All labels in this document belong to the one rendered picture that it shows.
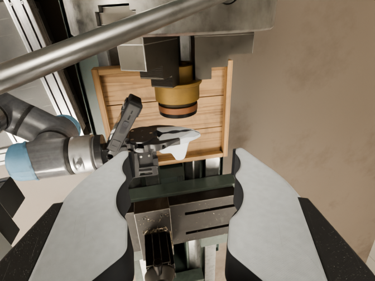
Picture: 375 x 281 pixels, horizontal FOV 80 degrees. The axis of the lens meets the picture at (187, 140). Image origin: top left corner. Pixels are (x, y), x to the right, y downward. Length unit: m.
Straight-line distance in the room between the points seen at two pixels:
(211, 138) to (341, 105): 1.68
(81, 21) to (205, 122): 0.47
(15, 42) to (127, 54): 1.13
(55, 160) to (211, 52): 0.34
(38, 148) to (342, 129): 2.28
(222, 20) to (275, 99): 1.61
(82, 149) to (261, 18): 0.36
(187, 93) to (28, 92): 1.14
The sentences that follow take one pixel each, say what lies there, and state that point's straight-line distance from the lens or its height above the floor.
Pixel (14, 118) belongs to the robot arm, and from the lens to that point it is 0.57.
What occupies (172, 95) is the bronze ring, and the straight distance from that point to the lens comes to 0.40.
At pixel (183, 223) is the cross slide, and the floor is 0.97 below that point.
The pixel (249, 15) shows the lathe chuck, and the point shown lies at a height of 1.22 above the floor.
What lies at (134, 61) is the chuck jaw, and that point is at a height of 1.20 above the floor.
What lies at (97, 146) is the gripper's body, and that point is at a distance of 0.46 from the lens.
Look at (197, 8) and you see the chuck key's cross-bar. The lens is 0.18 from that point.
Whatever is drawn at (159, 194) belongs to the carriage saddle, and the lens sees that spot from 0.76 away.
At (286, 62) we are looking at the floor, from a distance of 1.83.
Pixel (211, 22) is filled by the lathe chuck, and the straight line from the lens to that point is 0.27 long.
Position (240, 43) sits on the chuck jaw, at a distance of 0.43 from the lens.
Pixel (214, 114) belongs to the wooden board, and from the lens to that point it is 0.69.
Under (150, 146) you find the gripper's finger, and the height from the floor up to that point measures 1.12.
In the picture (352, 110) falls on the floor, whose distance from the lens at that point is 2.38.
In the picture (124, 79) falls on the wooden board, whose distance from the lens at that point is 0.63.
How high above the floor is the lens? 1.50
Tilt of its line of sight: 60 degrees down
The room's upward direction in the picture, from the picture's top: 156 degrees clockwise
